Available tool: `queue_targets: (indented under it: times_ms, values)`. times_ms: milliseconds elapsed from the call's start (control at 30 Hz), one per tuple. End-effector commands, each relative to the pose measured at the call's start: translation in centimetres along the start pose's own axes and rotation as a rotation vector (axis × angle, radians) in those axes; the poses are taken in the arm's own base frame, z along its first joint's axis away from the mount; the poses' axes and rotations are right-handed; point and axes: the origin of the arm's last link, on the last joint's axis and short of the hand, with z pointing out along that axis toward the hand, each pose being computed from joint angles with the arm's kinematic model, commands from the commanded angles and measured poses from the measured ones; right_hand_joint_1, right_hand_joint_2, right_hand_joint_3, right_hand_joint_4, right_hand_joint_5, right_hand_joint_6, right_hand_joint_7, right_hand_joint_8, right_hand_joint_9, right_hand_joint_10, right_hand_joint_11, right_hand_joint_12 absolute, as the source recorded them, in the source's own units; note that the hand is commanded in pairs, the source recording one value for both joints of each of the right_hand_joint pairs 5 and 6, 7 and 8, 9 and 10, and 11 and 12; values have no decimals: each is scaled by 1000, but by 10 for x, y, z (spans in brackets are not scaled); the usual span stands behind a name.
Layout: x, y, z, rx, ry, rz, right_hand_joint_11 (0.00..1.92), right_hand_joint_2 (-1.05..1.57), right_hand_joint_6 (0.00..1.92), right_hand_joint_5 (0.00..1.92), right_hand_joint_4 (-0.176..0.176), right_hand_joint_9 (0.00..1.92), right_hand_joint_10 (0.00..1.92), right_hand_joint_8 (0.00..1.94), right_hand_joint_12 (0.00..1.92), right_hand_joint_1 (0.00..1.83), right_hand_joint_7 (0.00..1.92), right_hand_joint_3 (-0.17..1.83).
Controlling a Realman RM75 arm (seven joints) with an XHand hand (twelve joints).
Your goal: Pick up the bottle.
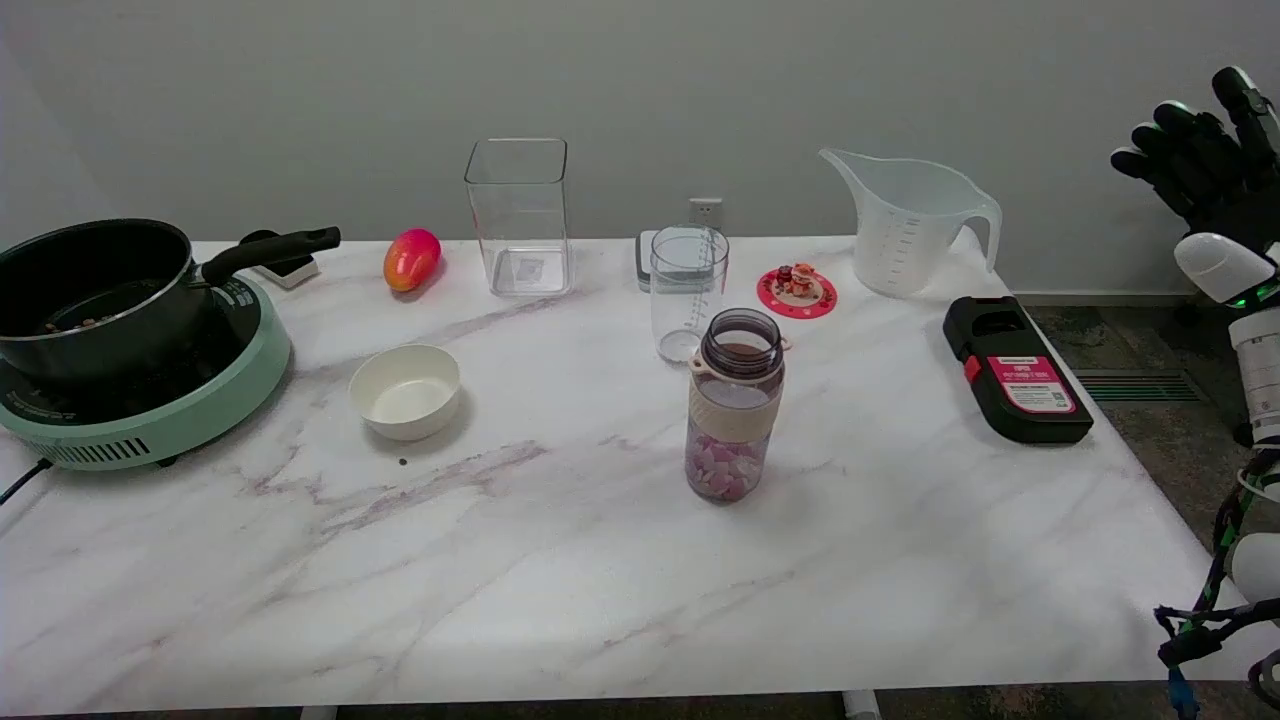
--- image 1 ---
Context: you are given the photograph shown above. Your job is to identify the white translucent measuring jug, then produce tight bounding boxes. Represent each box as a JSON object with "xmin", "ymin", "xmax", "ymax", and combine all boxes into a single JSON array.
[{"xmin": 819, "ymin": 147, "xmax": 1003, "ymax": 299}]

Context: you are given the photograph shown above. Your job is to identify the clear cylindrical measuring cup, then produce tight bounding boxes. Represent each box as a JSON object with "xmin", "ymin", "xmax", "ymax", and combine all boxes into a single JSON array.
[{"xmin": 650, "ymin": 225, "xmax": 730, "ymax": 365}]

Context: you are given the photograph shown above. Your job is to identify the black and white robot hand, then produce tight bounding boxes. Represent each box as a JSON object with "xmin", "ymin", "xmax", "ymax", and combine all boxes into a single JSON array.
[{"xmin": 1110, "ymin": 65, "xmax": 1280, "ymax": 307}]

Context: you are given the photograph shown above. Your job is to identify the black saucepan with handle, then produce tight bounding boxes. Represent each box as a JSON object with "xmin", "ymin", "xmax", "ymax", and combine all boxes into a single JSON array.
[{"xmin": 0, "ymin": 218, "xmax": 342, "ymax": 391}]

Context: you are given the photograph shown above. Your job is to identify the clear square plastic container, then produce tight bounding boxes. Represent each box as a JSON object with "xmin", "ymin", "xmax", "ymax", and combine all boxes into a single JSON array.
[{"xmin": 464, "ymin": 138, "xmax": 575, "ymax": 298}]

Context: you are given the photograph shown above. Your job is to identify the white bowl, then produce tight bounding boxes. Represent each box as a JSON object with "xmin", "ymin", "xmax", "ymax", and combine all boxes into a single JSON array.
[{"xmin": 348, "ymin": 344, "xmax": 463, "ymax": 442}]

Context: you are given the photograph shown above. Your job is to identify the black cooker power cable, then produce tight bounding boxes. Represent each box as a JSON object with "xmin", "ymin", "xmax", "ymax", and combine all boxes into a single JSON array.
[{"xmin": 0, "ymin": 458, "xmax": 53, "ymax": 505}]

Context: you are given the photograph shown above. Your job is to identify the black case with red label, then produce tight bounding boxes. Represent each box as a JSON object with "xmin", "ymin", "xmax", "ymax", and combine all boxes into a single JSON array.
[{"xmin": 942, "ymin": 295, "xmax": 1095, "ymax": 445}]

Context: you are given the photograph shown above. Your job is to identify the red coaster with figurines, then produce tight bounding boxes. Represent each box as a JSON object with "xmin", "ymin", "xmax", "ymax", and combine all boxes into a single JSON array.
[{"xmin": 756, "ymin": 262, "xmax": 839, "ymax": 320}]

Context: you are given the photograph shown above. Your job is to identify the small white and black device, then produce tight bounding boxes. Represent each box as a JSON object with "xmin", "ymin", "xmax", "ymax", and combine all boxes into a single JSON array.
[{"xmin": 239, "ymin": 230, "xmax": 321, "ymax": 291}]

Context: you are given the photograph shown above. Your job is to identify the purple bottle with candies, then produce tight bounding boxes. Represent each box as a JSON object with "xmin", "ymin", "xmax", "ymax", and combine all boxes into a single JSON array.
[{"xmin": 685, "ymin": 308, "xmax": 792, "ymax": 504}]

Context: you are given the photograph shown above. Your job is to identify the floor vent grille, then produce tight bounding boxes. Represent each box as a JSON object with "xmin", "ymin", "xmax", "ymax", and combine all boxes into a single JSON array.
[{"xmin": 1073, "ymin": 369, "xmax": 1204, "ymax": 404}]

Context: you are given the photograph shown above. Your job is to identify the red and yellow mango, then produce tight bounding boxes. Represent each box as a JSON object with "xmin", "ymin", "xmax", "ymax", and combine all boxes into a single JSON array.
[{"xmin": 383, "ymin": 228, "xmax": 443, "ymax": 294}]

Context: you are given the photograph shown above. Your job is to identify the mint green induction cooker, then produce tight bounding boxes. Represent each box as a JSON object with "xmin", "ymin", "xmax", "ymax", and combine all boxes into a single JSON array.
[{"xmin": 0, "ymin": 274, "xmax": 293, "ymax": 472}]

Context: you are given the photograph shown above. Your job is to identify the black and green robot cables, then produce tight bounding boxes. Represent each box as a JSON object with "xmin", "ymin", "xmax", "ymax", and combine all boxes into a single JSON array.
[{"xmin": 1154, "ymin": 448, "xmax": 1280, "ymax": 720}]

